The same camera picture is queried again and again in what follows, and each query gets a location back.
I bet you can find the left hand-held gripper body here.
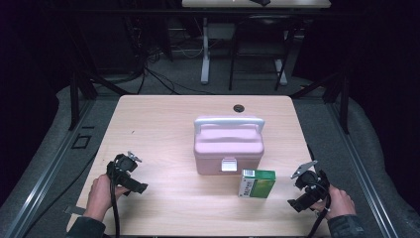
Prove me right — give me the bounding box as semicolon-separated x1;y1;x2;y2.
106;151;143;182

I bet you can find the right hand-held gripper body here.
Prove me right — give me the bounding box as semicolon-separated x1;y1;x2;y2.
290;160;332;203

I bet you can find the green medicine box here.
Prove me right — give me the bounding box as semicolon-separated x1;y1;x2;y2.
237;169;277;199

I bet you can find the pink storage box with handle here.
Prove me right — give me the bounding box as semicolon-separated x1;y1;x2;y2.
193;115;265;177

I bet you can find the person's right hand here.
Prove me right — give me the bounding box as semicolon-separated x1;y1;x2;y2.
310;183;358;221

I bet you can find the person's left hand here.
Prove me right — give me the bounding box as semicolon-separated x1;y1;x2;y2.
83;174;131;222

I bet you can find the grey tape strip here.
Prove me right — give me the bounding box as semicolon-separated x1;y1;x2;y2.
63;205;87;216

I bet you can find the black metal stand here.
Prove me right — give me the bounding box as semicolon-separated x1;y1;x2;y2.
66;63;133;132
290;63;351;135

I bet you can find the black chair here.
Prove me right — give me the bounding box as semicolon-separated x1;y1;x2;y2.
228;14;297;92

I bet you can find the white background desk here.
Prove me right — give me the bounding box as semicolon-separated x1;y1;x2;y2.
181;0;332;85

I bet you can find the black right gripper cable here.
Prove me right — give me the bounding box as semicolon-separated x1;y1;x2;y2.
306;179;333;238

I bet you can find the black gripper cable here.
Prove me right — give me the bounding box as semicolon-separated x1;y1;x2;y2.
306;179;333;238
108;155;122;238

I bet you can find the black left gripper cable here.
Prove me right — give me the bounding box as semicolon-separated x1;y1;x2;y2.
108;155;122;238

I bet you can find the aluminium floor rail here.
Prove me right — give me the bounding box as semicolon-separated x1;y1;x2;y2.
326;101;399;238
3;98;97;238

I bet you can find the bundle of floor cables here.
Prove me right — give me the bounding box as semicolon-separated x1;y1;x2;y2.
127;19;216;97

